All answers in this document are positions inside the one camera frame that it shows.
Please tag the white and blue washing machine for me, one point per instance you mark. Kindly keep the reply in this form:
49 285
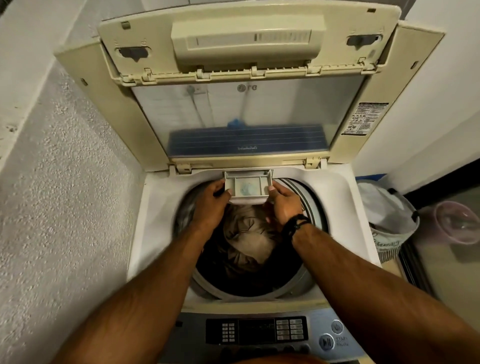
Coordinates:
157 217

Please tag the black wrist band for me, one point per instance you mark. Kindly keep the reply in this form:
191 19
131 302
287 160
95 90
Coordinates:
294 223

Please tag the black power plug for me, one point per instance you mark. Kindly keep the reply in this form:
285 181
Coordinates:
190 89

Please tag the person's left hand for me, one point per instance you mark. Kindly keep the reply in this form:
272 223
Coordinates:
210 206

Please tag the black white warning sticker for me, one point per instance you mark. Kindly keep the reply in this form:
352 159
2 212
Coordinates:
364 119

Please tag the person's right hand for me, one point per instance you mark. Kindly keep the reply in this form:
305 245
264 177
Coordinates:
285 204

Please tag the person's orange shirt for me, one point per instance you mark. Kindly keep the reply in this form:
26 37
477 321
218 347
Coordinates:
281 360

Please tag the tan clothes piece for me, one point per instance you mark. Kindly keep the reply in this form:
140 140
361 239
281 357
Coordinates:
251 236

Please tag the pink plastic bucket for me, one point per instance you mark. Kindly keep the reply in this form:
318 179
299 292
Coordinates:
457 223

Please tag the person's right forearm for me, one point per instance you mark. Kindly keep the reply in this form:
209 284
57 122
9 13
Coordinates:
375 292

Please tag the white detergent drawer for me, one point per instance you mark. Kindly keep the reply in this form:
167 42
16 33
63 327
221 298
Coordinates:
247 185

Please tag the washing machine glass lid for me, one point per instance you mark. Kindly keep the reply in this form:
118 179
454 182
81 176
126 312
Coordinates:
247 112

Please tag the white round laundry hamper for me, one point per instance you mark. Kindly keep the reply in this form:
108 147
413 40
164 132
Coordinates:
386 213

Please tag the person's left forearm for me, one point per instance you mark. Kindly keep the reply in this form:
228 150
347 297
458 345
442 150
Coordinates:
142 300

